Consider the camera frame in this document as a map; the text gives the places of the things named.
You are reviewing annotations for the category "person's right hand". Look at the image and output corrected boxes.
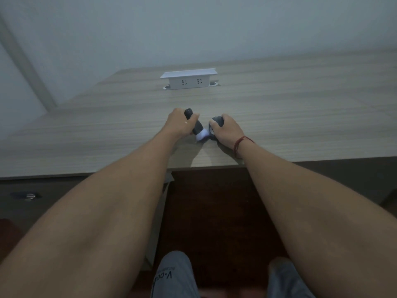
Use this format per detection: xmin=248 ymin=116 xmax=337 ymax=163
xmin=208 ymin=114 xmax=246 ymax=150

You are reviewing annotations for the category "person's left hand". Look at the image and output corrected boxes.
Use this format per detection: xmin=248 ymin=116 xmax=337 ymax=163
xmin=161 ymin=107 xmax=201 ymax=142

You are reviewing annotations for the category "dark grey white-toed sock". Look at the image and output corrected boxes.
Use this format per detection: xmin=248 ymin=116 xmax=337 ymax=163
xmin=184 ymin=108 xmax=209 ymax=143

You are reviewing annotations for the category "person's left forearm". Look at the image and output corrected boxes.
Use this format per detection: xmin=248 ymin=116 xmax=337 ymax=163
xmin=0 ymin=133 xmax=182 ymax=298

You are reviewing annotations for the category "person's right forearm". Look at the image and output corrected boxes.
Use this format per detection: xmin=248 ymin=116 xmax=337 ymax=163
xmin=235 ymin=140 xmax=397 ymax=298

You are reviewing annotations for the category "white pop-up power socket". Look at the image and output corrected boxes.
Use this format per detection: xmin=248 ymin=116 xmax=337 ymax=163
xmin=160 ymin=68 xmax=220 ymax=91

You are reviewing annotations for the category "grey desk support panel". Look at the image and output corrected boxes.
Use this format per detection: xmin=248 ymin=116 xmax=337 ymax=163
xmin=141 ymin=171 xmax=175 ymax=272

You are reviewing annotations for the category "person's left leg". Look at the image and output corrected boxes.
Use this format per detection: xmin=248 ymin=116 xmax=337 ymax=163
xmin=150 ymin=251 xmax=201 ymax=298

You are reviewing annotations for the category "person's leg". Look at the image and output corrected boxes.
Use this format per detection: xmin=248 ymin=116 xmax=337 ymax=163
xmin=150 ymin=251 xmax=201 ymax=298
xmin=267 ymin=257 xmax=316 ymax=298

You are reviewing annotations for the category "dark desk drawer front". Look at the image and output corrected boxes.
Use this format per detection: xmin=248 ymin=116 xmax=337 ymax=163
xmin=0 ymin=174 xmax=95 ymax=228

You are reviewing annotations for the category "person's right leg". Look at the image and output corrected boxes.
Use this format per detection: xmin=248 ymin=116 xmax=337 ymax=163
xmin=267 ymin=257 xmax=316 ymax=298

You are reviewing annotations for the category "silver drawer lock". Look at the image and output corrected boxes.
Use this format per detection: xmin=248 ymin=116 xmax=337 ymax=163
xmin=11 ymin=191 xmax=43 ymax=202

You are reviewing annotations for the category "red string bracelet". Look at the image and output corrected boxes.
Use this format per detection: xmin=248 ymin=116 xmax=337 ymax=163
xmin=233 ymin=136 xmax=256 ymax=160

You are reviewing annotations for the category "grey wall trim strip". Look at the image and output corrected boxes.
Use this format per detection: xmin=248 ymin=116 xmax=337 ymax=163
xmin=0 ymin=15 xmax=58 ymax=113

